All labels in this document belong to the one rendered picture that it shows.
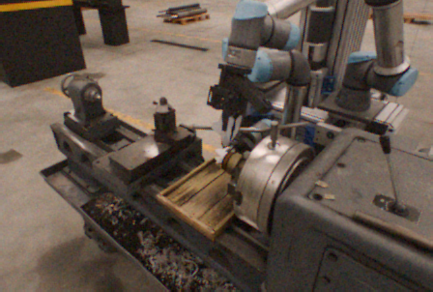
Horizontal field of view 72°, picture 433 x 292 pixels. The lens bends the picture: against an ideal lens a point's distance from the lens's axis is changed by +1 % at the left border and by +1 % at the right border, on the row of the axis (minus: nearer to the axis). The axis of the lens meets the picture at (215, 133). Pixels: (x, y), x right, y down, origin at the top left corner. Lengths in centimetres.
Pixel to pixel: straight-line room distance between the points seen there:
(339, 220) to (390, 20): 67
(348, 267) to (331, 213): 13
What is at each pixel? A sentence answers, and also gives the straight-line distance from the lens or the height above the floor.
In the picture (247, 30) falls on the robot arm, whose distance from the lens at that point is 73.
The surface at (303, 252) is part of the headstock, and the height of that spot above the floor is 111.
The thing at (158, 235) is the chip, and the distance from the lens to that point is 156.
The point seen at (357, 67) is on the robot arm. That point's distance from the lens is 135.
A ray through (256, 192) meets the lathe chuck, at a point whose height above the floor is 115.
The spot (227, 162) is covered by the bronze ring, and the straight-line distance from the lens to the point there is 106.
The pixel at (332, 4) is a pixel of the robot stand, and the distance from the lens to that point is 150.
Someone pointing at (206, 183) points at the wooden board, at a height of 88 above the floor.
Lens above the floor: 173
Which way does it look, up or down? 31 degrees down
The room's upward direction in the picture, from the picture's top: straight up
